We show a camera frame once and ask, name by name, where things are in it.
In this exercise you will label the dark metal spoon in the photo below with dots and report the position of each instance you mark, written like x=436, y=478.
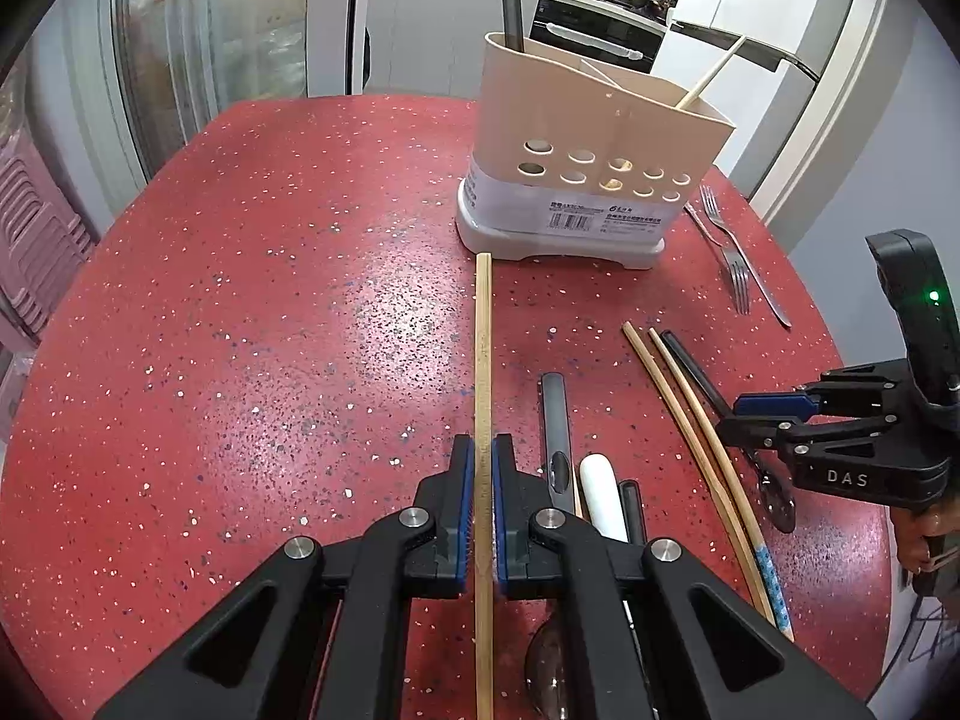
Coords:
x=780, y=510

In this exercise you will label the beige perforated utensil holder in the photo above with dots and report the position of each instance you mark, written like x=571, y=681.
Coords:
x=600, y=127

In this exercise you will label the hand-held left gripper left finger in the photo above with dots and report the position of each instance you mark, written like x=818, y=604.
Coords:
x=466, y=495

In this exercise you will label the silver metal fork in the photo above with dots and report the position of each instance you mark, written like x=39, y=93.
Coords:
x=772, y=304
x=741, y=285

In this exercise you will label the plain wooden chopstick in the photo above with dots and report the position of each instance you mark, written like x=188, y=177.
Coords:
x=709, y=75
x=484, y=330

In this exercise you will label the wooden chopstick blue patterned end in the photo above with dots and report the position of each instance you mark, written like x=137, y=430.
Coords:
x=675, y=405
x=772, y=585

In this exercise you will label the black built-in oven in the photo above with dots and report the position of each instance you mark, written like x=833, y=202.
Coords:
x=592, y=30

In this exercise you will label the glass sliding door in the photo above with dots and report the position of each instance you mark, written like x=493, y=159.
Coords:
x=225, y=37

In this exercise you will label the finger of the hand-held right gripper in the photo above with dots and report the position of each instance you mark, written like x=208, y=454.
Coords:
x=750, y=431
x=765, y=405

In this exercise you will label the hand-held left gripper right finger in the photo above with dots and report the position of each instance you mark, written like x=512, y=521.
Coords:
x=501, y=495

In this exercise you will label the stack of pink plastic stools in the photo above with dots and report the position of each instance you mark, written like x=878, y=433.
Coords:
x=37, y=240

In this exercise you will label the person's right hand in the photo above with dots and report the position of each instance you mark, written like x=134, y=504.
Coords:
x=911, y=551

